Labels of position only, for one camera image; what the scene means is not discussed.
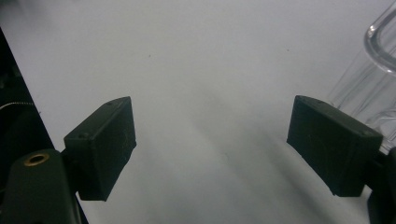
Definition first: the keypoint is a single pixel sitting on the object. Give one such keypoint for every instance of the clear plastic container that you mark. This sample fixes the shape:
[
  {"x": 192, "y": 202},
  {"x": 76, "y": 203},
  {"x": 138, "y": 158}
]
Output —
[{"x": 358, "y": 90}]

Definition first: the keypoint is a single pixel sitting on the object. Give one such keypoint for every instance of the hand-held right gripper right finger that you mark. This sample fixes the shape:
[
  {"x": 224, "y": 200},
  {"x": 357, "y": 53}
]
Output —
[{"x": 333, "y": 146}]

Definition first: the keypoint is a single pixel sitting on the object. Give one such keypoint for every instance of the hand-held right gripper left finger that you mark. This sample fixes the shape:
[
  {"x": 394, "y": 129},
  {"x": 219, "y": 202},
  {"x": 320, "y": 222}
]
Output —
[{"x": 99, "y": 149}]

